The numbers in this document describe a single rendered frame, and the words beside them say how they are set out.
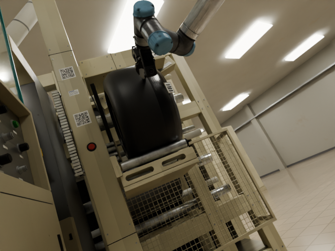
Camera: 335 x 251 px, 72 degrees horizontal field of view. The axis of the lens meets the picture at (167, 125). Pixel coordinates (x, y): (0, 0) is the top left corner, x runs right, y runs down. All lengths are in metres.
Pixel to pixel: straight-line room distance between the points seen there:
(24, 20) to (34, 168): 1.33
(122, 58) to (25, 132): 0.90
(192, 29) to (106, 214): 0.84
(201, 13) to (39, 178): 0.87
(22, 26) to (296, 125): 11.09
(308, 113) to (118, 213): 10.91
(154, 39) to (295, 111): 11.17
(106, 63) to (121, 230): 1.11
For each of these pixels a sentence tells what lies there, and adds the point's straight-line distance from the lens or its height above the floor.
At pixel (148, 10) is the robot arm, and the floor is 1.25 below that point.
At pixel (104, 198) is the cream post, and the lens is 1.12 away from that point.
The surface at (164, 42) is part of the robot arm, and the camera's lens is 0.79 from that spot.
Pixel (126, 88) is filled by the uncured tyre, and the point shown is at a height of 1.21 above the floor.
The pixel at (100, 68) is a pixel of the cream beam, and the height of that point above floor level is 1.68.
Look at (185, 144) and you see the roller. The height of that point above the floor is 0.89.
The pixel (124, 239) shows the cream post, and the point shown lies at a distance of 1.11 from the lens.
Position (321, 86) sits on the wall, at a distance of 11.38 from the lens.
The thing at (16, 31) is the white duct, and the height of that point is 2.19.
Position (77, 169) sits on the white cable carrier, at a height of 0.98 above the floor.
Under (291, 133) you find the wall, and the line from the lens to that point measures 12.03.
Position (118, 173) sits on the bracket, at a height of 0.87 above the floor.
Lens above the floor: 0.66
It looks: 18 degrees up
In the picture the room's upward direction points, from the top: 25 degrees counter-clockwise
